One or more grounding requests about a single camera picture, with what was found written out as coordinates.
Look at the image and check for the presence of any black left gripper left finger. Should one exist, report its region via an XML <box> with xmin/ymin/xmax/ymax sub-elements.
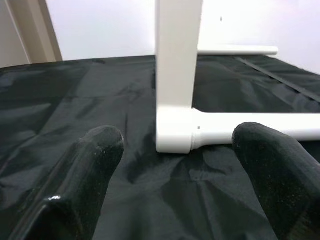
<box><xmin>8</xmin><ymin>125</ymin><xmax>125</xmax><ymax>240</ymax></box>

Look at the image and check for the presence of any beige door frame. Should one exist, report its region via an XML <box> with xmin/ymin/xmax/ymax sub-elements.
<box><xmin>0</xmin><ymin>0</ymin><xmax>63</xmax><ymax>68</ymax></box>

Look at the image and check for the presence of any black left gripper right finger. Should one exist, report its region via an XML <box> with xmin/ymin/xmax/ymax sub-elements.
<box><xmin>231</xmin><ymin>121</ymin><xmax>320</xmax><ymax>240</ymax></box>

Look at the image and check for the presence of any white plastic table leg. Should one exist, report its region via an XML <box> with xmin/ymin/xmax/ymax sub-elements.
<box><xmin>197</xmin><ymin>45</ymin><xmax>279</xmax><ymax>57</ymax></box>
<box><xmin>191</xmin><ymin>108</ymin><xmax>320</xmax><ymax>151</ymax></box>

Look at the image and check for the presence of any white plastic table top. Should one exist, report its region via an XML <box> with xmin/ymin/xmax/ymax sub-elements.
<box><xmin>155</xmin><ymin>0</ymin><xmax>202</xmax><ymax>155</ymax></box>

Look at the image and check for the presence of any black tablecloth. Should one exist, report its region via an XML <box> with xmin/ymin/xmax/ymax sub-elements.
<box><xmin>0</xmin><ymin>54</ymin><xmax>320</xmax><ymax>240</ymax></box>

